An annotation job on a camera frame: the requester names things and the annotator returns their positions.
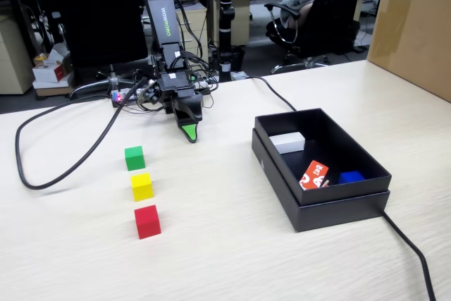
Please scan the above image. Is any white and red carton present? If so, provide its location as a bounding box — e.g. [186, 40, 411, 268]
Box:
[32, 43, 74, 97]

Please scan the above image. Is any blue wooden cube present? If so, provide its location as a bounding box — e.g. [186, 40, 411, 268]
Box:
[338, 171, 365, 185]

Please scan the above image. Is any black chrome-armed office chair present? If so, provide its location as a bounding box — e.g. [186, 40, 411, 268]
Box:
[264, 0, 371, 75]

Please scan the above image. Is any black open box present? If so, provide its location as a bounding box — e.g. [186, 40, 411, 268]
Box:
[251, 128, 391, 233]

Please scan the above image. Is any electronics board with red LED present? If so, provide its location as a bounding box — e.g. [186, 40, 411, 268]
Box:
[111, 86, 156, 109]

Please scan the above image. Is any white power strip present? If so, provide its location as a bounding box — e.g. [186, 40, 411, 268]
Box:
[192, 75, 220, 92]

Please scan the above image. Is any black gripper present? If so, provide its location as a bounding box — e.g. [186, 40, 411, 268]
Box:
[156, 70, 204, 144]

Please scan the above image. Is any orange printed card pack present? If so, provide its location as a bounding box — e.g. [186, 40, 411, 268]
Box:
[299, 160, 330, 191]

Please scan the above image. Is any black cardboard box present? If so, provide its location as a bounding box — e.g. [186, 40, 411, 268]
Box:
[254, 107, 393, 207]

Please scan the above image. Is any beige drawer cabinet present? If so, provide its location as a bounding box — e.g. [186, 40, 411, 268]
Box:
[230, 0, 252, 47]
[175, 4, 209, 68]
[0, 15, 35, 96]

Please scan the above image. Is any black mesh office chair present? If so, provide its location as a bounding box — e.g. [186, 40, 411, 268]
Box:
[52, 0, 149, 101]

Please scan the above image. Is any white rectangular block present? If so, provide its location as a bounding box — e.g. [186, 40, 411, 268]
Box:
[269, 132, 306, 154]

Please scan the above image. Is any thick black long cable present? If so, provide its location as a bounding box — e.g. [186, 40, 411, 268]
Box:
[216, 75, 437, 301]

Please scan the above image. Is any thick black looped cable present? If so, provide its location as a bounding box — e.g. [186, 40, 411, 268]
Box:
[15, 78, 147, 190]

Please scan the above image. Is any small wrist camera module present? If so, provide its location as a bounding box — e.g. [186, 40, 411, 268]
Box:
[142, 80, 162, 105]

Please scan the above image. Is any thin black wire bundle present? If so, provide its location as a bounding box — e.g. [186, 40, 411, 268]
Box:
[168, 0, 220, 111]

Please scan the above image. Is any large brown cardboard box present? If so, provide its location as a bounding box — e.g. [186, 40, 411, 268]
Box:
[366, 0, 451, 103]

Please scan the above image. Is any red wooden cube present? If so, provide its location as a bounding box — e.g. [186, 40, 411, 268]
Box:
[134, 204, 162, 240]

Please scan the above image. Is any green wooden cube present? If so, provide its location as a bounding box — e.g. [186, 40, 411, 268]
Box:
[124, 145, 146, 171]

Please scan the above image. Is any black pole with white bands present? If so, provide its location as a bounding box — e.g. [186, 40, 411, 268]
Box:
[217, 0, 236, 83]

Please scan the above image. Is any yellow wooden cube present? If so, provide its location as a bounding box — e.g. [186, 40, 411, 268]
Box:
[130, 173, 155, 202]

